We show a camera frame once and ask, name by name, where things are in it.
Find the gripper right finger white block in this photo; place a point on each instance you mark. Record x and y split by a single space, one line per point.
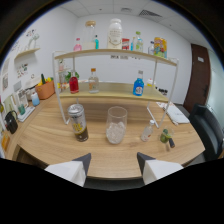
158 170

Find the gripper left finger white block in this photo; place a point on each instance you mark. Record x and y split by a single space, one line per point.
68 171

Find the clear bottle with red label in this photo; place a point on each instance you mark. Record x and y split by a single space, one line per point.
147 132

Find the soda water can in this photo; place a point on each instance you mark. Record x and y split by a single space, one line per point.
78 123

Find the clear glass with ice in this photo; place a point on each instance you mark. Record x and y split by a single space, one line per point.
116 128

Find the black chair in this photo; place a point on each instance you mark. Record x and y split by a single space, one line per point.
206 133

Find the white tray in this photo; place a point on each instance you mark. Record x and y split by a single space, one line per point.
26 115

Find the black bag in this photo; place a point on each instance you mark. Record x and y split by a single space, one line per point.
11 124

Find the white and blue bottle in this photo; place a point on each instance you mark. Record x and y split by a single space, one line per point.
35 99

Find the orange basket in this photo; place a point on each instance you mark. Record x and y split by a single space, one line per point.
45 90

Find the blue liquid bottle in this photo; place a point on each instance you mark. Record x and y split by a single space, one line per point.
138 87

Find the red liquid bottle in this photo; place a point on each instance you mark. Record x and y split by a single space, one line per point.
74 85

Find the white rack with wooden shelves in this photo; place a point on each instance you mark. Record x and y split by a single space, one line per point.
110 90

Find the clear bottle with orange cap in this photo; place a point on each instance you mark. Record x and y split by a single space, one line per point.
93 83

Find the white appliance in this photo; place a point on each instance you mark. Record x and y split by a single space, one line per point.
31 84

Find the green potted plant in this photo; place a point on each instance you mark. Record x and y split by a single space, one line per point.
68 76

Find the small clear bottle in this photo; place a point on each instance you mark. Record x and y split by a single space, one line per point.
151 49

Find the small pink bottle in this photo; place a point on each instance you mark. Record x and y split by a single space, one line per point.
77 46

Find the light blue bottle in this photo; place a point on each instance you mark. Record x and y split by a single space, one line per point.
132 45

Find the clear bottle with green cap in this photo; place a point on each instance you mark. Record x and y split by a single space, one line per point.
139 43

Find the teal liquid bottle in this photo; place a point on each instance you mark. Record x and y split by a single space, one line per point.
96 43

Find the white vase with flowers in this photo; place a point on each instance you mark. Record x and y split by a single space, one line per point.
34 40

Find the glass jar with cork lid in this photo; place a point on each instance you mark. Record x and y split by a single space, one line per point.
88 36

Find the large white bottle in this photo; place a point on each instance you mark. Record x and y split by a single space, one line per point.
115 35

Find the ceiling air vent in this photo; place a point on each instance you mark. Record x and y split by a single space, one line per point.
150 13

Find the square ceiling diffuser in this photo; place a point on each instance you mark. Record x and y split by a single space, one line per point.
126 10

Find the colourful wall picture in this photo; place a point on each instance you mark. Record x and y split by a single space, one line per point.
22 71

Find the wooden wall shelf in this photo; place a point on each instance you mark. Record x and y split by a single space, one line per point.
28 52

